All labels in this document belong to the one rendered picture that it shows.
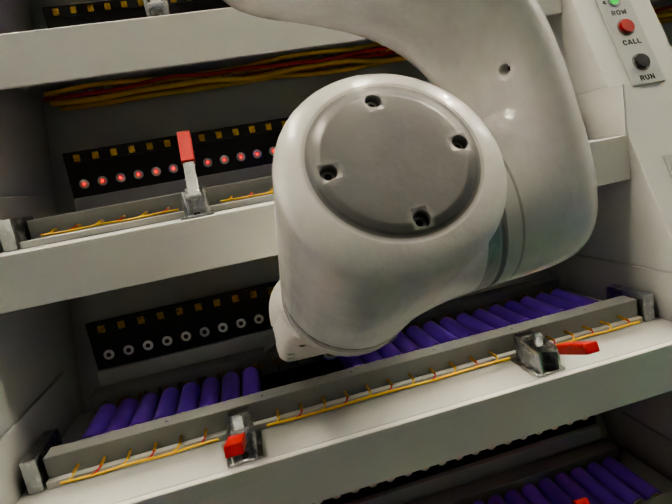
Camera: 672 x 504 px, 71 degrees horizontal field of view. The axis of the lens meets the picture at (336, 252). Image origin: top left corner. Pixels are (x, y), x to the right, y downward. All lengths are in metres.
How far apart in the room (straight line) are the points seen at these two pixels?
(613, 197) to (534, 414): 0.26
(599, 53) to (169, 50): 0.44
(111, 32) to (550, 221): 0.42
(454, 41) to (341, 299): 0.14
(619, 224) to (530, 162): 0.37
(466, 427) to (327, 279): 0.28
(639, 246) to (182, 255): 0.45
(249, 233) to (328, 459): 0.19
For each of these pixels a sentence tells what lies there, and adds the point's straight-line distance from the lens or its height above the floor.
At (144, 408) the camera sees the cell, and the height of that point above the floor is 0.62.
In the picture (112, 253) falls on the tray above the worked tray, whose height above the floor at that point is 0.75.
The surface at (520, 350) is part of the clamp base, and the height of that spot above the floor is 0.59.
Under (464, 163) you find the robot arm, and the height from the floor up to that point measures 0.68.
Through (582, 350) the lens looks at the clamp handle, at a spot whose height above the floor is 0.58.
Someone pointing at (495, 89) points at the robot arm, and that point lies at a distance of 0.24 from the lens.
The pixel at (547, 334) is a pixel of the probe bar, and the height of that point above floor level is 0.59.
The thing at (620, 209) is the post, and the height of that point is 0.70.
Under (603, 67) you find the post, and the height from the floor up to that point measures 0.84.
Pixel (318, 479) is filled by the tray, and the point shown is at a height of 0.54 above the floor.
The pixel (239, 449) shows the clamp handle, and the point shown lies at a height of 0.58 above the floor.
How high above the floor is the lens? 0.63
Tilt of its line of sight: 12 degrees up
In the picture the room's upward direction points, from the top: 15 degrees counter-clockwise
